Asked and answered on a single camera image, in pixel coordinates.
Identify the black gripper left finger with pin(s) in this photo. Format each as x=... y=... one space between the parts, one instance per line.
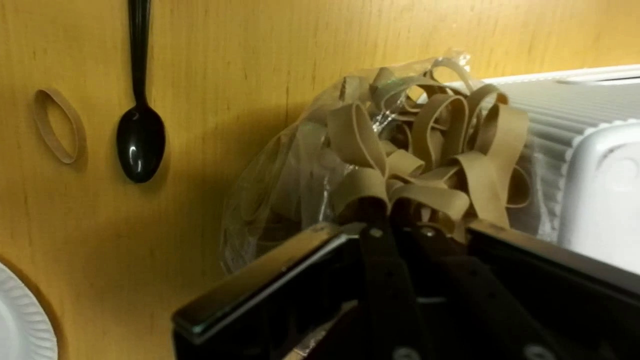
x=392 y=317

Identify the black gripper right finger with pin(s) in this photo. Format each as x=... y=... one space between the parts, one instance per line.
x=479 y=317

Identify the black plastic spoon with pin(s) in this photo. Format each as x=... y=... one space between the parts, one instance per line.
x=140 y=136

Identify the white plastic box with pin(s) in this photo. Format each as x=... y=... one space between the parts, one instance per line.
x=584 y=159

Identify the white paper plate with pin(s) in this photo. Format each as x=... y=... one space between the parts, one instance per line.
x=25 y=327

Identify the clear bag of rubber bands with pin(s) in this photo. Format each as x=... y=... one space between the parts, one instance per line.
x=424 y=140

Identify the tan rubber band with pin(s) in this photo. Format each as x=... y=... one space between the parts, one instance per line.
x=58 y=125

